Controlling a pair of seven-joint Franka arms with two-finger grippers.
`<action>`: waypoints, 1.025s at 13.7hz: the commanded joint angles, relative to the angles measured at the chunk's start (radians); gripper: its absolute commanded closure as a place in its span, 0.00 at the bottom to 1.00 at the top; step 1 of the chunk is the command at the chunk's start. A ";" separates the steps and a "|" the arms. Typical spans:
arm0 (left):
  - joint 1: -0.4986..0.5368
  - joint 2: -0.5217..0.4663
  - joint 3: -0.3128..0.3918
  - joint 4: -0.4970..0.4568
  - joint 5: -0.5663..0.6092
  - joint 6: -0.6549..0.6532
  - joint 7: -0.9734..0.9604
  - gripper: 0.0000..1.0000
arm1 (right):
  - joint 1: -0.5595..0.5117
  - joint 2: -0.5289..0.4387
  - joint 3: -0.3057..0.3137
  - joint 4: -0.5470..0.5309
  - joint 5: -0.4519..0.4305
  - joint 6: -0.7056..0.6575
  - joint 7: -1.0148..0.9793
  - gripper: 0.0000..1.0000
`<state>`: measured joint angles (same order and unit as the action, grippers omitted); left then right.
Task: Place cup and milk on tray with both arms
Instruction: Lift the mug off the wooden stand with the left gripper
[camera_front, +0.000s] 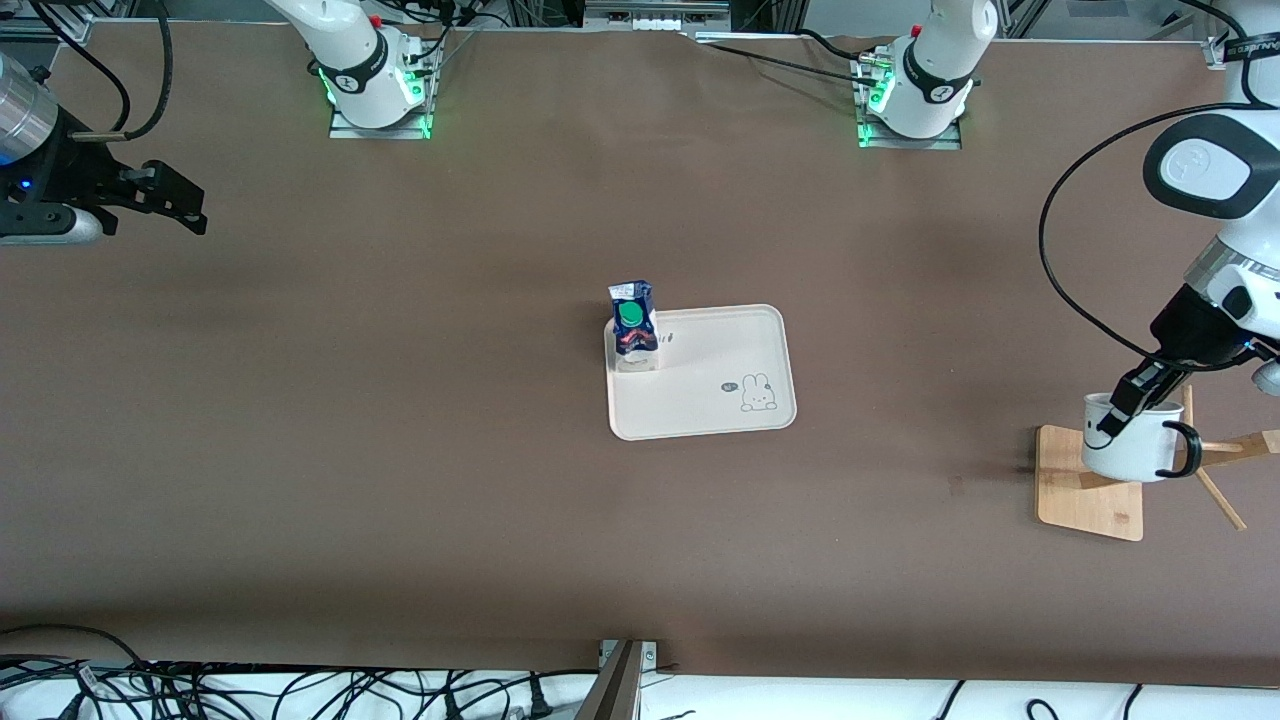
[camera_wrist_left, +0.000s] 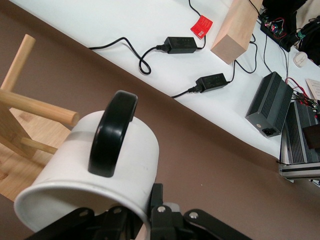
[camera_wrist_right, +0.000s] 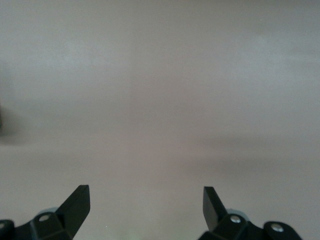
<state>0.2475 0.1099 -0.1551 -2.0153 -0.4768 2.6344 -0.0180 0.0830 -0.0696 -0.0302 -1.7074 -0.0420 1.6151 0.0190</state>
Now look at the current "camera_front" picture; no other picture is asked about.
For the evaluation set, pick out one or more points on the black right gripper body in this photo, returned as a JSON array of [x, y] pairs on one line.
[[72, 170]]

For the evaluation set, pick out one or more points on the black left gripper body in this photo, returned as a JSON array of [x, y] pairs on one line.
[[1192, 335]]

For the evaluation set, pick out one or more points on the blue milk carton green cap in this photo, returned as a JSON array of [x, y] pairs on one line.
[[633, 335]]

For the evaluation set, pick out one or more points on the cream rabbit print tray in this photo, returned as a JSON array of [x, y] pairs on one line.
[[700, 400]]

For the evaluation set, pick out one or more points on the wooden mug stand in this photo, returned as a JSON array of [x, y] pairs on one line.
[[1075, 500]]

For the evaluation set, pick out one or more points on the brown table cover sheet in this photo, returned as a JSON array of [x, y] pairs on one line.
[[500, 550]]

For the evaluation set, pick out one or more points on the grey power strip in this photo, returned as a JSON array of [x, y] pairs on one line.
[[655, 18]]

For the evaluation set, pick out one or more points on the aluminium frame rail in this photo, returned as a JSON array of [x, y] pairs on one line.
[[80, 12]]

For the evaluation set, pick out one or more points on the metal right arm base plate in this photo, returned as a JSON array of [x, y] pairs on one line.
[[380, 132]]

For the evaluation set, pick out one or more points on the aluminium frame corner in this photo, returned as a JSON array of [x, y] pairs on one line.
[[1225, 50]]

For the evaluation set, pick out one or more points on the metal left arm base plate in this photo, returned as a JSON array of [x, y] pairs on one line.
[[910, 143]]

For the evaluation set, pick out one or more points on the aluminium profile with bracket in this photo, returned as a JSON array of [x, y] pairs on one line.
[[615, 690]]

